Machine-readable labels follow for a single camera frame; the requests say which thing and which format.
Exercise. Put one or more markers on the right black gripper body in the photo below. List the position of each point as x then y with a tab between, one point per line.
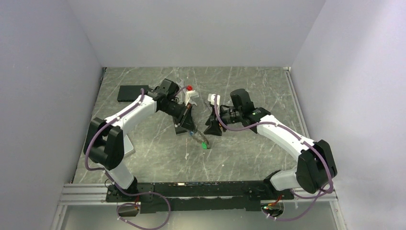
215	122

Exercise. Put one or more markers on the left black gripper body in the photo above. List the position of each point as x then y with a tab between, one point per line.
182	115

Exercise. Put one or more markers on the large grey key ring disc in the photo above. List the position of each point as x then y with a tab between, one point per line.
200	137

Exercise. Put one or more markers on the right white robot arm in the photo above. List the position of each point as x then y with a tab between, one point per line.
315	167

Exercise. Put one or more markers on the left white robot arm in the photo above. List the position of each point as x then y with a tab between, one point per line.
104	144

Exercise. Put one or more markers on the silver open-end wrench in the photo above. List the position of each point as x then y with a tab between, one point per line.
180	82

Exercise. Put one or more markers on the grey rectangular box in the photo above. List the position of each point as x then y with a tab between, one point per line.
128	147

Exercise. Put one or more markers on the black flat pad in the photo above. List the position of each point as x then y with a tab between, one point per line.
129	93

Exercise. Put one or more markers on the black network switch box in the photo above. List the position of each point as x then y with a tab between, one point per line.
178	129

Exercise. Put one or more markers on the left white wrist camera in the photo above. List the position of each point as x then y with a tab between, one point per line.
190	95

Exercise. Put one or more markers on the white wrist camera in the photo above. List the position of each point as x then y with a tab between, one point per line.
213	99
190	95

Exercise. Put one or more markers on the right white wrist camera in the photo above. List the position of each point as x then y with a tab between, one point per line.
213	99

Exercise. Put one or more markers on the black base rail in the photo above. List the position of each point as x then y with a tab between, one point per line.
193	196

